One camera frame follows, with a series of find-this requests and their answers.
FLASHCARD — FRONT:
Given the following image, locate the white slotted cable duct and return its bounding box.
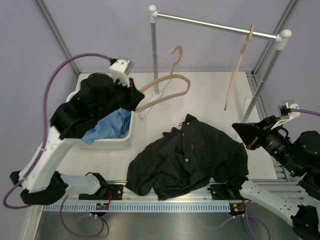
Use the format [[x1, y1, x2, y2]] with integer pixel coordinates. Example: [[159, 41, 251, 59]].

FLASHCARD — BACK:
[[43, 202, 231, 213]]

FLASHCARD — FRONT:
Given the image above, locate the beige plastic hanger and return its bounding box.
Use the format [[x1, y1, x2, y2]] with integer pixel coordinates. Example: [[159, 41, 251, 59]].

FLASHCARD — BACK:
[[224, 24, 255, 111]]

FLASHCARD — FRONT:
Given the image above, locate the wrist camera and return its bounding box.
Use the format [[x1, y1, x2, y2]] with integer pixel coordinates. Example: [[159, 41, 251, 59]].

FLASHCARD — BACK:
[[109, 57, 134, 88], [274, 99, 300, 128]]

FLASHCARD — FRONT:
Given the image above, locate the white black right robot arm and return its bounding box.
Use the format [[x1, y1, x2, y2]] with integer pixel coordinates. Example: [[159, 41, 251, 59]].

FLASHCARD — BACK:
[[226, 115, 320, 240]]

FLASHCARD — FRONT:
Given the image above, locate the beige hanger with dark shirt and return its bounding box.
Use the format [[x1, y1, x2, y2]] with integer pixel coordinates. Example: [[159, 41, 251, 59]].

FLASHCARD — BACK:
[[134, 44, 191, 113]]

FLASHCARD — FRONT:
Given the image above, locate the silver clothes rack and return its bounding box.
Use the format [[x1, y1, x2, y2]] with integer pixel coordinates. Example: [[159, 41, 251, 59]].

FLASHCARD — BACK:
[[139, 4, 293, 122]]

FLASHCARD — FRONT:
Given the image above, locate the white plastic bin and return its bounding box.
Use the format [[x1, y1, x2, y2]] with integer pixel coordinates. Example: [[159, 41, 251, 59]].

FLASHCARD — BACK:
[[65, 91, 136, 150]]

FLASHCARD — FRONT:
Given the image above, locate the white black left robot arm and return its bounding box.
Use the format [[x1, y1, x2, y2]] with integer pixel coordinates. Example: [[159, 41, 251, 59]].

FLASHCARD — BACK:
[[10, 73, 145, 205]]

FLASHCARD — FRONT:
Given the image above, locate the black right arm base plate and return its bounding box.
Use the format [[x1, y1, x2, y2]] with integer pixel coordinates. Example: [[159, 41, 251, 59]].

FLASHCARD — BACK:
[[207, 183, 243, 201]]

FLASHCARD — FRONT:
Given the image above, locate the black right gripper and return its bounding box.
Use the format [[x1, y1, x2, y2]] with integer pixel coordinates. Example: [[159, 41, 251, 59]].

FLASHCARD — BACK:
[[232, 114, 303, 174]]

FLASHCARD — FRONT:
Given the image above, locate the dark striped shirt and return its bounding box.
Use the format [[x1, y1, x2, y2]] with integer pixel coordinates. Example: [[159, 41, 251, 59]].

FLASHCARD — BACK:
[[125, 114, 249, 200]]

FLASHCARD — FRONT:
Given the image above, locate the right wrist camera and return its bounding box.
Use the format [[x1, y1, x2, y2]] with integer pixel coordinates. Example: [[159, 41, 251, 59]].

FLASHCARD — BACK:
[[274, 99, 300, 128]]

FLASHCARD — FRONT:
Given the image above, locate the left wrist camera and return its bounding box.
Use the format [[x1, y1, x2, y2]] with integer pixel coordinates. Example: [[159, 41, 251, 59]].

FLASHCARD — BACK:
[[109, 57, 134, 88]]

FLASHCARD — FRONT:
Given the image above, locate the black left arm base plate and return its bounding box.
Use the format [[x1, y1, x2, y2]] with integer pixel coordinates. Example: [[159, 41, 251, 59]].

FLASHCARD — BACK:
[[78, 183, 124, 201]]

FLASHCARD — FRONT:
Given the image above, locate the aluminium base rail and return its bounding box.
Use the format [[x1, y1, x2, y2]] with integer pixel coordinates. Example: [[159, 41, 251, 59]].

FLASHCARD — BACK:
[[77, 181, 304, 203]]

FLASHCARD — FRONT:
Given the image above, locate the light blue shirt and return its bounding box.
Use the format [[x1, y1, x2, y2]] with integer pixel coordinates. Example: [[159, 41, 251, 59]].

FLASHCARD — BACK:
[[81, 108, 132, 145]]

